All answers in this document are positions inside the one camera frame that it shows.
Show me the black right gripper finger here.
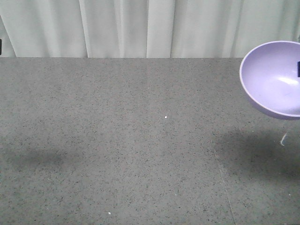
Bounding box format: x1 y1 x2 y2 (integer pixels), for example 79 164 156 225
297 61 300 77

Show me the white curtain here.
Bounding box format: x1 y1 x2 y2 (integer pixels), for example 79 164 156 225
0 0 300 58

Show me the purple plastic bowl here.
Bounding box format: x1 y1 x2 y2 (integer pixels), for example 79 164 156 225
239 40 300 120

